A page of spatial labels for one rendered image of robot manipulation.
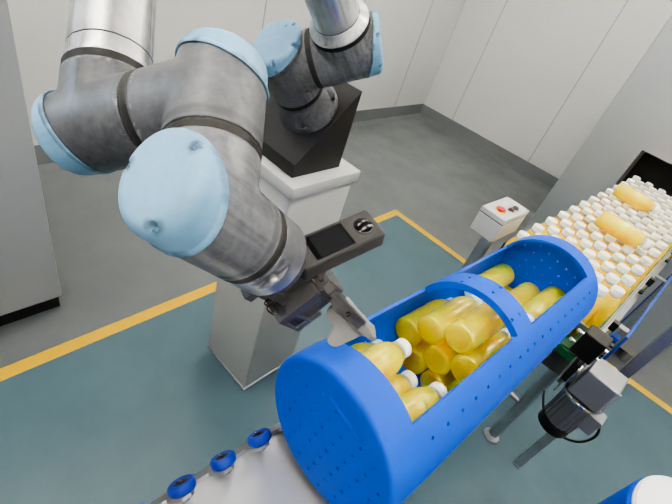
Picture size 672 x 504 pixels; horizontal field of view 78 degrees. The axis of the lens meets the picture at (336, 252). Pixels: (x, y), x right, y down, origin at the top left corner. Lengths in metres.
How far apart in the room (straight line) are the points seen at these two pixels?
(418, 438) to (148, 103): 0.55
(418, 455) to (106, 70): 0.62
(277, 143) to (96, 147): 0.92
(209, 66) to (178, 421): 1.69
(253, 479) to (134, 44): 0.71
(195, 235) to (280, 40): 0.90
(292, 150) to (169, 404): 1.22
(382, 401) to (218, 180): 0.42
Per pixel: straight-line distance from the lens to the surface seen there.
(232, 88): 0.39
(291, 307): 0.50
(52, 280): 2.20
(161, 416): 1.97
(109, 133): 0.46
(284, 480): 0.88
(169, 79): 0.42
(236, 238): 0.34
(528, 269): 1.37
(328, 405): 0.68
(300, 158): 1.28
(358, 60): 1.13
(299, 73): 1.17
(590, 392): 1.65
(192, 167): 0.32
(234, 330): 1.86
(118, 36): 0.52
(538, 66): 5.64
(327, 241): 0.48
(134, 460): 1.90
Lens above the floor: 1.73
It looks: 37 degrees down
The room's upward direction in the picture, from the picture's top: 20 degrees clockwise
